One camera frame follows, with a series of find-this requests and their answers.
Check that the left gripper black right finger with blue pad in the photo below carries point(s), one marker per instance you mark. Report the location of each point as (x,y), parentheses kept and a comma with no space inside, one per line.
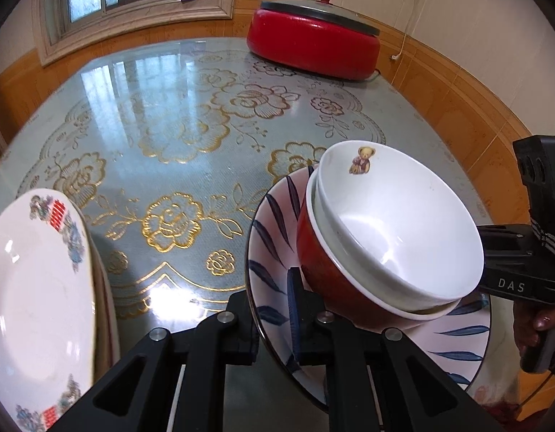
(376,381)

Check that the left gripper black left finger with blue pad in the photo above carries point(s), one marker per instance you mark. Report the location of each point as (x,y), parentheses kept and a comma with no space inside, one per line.
(170,381)

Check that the large pink floral rim plate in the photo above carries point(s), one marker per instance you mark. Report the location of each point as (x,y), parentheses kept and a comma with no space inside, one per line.
(112,318)

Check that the white bowl blue leaf pattern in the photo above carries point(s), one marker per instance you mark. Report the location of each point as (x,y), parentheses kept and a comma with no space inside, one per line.
(457,342)

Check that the red bowl white inside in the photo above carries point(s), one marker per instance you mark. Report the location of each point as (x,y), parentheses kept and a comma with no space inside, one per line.
(327,277)

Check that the white bowl with bear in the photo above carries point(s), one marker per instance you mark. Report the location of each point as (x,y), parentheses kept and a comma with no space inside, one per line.
(400,231)

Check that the white plate red characters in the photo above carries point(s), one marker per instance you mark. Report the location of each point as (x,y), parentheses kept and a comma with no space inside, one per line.
(104,352)
(47,309)

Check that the person's right hand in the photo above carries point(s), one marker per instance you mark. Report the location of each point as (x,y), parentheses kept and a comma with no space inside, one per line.
(529,321)

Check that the red electric cooking pot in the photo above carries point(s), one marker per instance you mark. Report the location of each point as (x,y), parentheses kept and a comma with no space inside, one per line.
(315,36)

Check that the window with marble frame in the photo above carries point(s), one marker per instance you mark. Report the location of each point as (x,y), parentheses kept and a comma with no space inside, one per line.
(56,36)

